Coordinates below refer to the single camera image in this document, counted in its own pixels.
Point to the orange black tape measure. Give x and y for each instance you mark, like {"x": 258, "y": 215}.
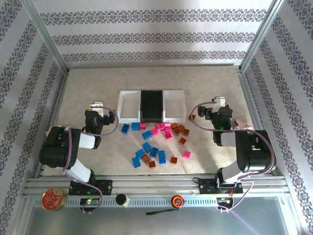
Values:
{"x": 178, "y": 201}

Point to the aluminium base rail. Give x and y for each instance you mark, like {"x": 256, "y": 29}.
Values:
{"x": 159, "y": 186}

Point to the aluminium side rail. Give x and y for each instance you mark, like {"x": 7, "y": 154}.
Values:
{"x": 250, "y": 98}
{"x": 55, "y": 110}

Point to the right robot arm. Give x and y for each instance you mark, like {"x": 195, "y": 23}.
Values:
{"x": 254, "y": 151}

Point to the long blue lego brick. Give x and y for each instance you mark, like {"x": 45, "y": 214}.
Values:
{"x": 162, "y": 156}

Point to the black plastic bin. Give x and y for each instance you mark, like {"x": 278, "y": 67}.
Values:
{"x": 151, "y": 105}

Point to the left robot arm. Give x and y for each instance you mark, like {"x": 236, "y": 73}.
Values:
{"x": 56, "y": 149}

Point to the circuit board with green light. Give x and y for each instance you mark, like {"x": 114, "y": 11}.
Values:
{"x": 89, "y": 202}

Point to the pink toy figure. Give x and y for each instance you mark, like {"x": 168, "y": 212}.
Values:
{"x": 240, "y": 123}

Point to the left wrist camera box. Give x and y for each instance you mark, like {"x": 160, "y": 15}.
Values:
{"x": 96, "y": 104}

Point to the red round tin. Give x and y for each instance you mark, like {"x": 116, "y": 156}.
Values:
{"x": 54, "y": 199}

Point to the aluminium frame post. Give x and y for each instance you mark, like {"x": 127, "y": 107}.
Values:
{"x": 259, "y": 36}
{"x": 47, "y": 36}

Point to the translucent white plastic bin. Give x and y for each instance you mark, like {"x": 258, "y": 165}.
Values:
{"x": 173, "y": 119}

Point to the aluminium frame cross bar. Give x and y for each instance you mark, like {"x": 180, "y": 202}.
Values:
{"x": 151, "y": 65}

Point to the grey metal panel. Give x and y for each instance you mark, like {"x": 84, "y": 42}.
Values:
{"x": 195, "y": 222}

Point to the black push button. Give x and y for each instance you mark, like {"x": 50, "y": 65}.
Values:
{"x": 122, "y": 199}

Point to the slotted metal strip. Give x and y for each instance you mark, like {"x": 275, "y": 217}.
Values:
{"x": 151, "y": 202}

